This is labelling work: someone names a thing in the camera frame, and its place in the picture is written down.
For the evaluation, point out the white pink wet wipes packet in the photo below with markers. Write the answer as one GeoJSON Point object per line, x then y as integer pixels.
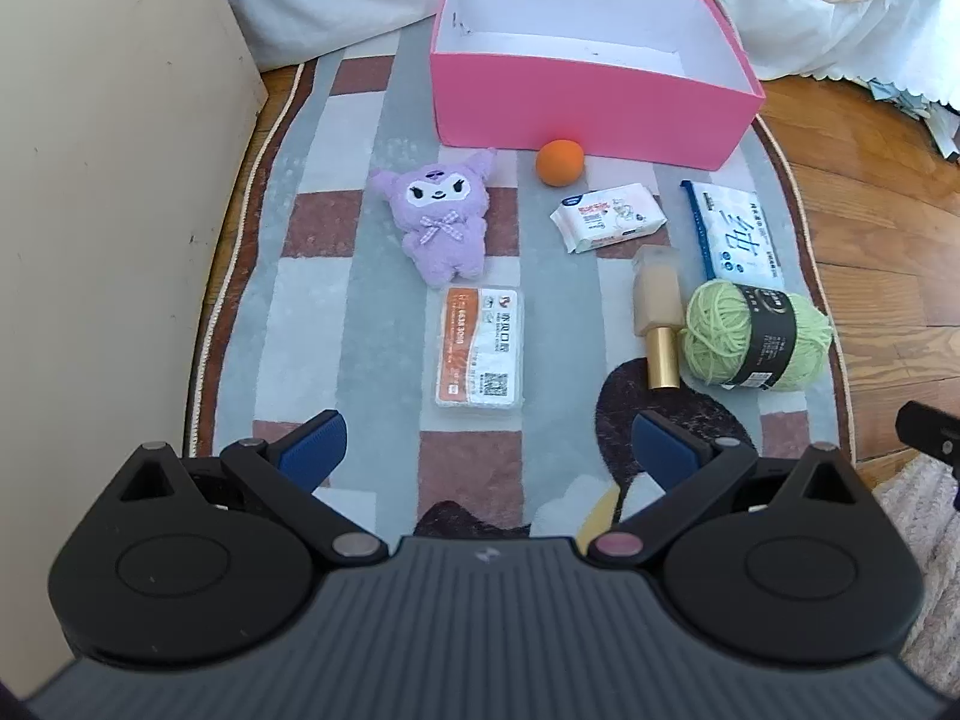
{"type": "Point", "coordinates": [609, 219]}

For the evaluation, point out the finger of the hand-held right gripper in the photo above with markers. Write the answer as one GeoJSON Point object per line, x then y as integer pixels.
{"type": "Point", "coordinates": [930, 431]}

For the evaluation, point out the checked oval rug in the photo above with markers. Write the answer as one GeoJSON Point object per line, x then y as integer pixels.
{"type": "Point", "coordinates": [352, 165]}

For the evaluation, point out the beige bottle with gold cap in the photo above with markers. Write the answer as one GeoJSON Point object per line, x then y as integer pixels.
{"type": "Point", "coordinates": [657, 300]}

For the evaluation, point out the blue white tissue packet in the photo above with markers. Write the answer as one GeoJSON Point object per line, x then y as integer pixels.
{"type": "Point", "coordinates": [739, 236]}

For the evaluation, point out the green yarn ball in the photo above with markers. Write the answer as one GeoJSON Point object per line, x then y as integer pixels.
{"type": "Point", "coordinates": [720, 330]}

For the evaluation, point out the pink cardboard box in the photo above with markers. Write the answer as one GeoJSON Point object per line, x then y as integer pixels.
{"type": "Point", "coordinates": [585, 105]}

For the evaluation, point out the purple plush toy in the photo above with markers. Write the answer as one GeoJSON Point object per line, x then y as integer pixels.
{"type": "Point", "coordinates": [442, 225]}

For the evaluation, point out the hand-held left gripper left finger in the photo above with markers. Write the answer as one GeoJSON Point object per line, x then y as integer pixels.
{"type": "Point", "coordinates": [315, 444]}

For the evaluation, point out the scattered paper scraps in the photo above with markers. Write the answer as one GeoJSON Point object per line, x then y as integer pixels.
{"type": "Point", "coordinates": [949, 127]}

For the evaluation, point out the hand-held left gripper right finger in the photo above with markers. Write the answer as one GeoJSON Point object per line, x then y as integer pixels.
{"type": "Point", "coordinates": [661, 444]}

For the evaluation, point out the orange makeup sponge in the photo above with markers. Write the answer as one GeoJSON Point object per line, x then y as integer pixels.
{"type": "Point", "coordinates": [559, 163]}

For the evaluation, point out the beige cabinet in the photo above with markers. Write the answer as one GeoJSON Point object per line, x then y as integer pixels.
{"type": "Point", "coordinates": [112, 165]}

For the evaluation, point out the orange white plastic case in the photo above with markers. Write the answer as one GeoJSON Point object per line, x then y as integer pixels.
{"type": "Point", "coordinates": [478, 349]}

